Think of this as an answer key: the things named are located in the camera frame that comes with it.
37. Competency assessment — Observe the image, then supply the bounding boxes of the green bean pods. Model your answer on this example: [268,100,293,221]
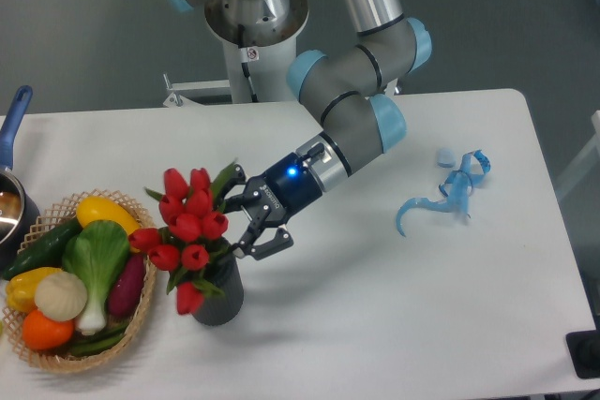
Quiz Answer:
[67,322,128,358]

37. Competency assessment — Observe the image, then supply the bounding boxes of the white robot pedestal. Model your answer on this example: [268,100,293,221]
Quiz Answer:
[161,0,335,109]

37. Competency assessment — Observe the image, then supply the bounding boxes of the small blue cap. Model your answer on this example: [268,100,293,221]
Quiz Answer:
[436,148,456,169]

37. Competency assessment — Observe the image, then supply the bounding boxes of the yellow squash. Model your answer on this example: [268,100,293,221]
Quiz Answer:
[72,196,140,257]

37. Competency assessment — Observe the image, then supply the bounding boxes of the orange fruit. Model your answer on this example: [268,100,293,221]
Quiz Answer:
[22,309,74,350]

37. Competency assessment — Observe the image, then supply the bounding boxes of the woven wicker basket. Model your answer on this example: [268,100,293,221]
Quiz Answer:
[3,189,157,374]

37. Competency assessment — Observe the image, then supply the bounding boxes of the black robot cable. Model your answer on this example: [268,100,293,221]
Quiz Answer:
[236,23,260,104]

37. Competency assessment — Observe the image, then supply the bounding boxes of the yellow bell pepper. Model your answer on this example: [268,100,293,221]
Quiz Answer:
[6,267,61,314]

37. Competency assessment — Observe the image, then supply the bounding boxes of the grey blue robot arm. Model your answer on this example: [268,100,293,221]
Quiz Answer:
[170,0,431,259]

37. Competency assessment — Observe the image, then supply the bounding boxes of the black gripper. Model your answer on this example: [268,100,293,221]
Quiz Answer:
[216,153,323,260]

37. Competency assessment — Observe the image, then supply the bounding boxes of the blue plastic tape strip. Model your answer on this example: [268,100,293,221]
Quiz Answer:
[395,149,491,236]

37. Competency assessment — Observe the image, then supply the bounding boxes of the blue handled saucepan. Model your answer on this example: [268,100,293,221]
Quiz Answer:
[1,85,39,271]

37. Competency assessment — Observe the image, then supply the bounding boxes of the green bok choy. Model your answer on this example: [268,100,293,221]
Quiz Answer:
[62,220,129,336]

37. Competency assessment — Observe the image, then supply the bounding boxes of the white garlic bulb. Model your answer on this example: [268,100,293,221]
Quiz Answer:
[34,272,88,322]

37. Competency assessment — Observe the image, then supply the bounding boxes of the green cucumber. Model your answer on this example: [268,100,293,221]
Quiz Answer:
[2,218,82,280]

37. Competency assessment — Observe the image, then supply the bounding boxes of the purple eggplant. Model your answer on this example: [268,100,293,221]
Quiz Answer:
[108,254,145,318]

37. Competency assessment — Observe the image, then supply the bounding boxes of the dark grey ribbed vase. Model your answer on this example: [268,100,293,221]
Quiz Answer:
[191,237,244,326]

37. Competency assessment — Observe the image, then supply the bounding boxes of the red tulip bouquet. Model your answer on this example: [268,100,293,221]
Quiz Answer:
[128,168,229,316]

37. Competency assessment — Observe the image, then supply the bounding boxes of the black device at edge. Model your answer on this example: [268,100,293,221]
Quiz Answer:
[565,330,599,379]

